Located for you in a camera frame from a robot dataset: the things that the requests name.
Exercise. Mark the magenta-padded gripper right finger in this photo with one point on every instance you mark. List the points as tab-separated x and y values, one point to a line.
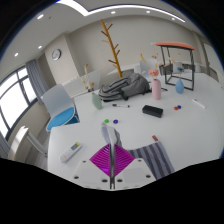
123	160

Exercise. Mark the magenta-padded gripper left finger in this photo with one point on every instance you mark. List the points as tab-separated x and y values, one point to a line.
100	160

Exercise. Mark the striped grey towel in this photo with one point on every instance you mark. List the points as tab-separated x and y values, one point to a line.
155	160

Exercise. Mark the white remote control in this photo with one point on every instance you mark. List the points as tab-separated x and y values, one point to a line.
70	152

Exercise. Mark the small red block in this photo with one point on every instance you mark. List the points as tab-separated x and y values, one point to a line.
154	137

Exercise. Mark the blue round magnet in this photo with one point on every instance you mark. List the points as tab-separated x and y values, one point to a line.
115	121
179	107

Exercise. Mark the green round magnet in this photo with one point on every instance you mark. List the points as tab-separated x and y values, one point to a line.
106	121

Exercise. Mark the black marker pen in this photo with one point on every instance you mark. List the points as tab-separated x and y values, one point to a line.
120	106

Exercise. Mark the black rectangular case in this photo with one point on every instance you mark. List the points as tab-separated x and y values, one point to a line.
152	111

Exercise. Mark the white chair with blue cushion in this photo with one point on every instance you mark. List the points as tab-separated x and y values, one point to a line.
60	118

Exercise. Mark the green vase with dried flowers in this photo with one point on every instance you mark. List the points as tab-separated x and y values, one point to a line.
96	101

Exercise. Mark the grey backpack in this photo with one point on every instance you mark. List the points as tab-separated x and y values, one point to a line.
126	87

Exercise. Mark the red round magnet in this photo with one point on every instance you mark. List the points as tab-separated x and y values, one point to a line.
175	108

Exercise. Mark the pink vase with flowers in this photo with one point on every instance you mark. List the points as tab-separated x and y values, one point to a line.
156	90

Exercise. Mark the blue vase with flowers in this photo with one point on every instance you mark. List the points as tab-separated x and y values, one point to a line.
179	87

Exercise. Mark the white marker pen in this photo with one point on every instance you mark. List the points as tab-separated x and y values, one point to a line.
199	103

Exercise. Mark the grey curtain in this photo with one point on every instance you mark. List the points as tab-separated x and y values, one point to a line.
35	80

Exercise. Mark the window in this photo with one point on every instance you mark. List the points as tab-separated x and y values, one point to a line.
13	96

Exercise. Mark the wooden coat rack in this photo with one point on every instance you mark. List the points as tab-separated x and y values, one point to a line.
113	50

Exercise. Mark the ceiling light strip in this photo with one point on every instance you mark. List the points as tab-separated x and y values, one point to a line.
133	6

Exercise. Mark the recessed ceiling lights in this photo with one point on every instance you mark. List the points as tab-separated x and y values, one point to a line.
40	16

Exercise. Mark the round wall clock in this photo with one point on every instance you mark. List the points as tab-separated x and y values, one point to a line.
56	54

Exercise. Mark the black frame stand orange top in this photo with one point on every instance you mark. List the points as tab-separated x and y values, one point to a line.
175	44

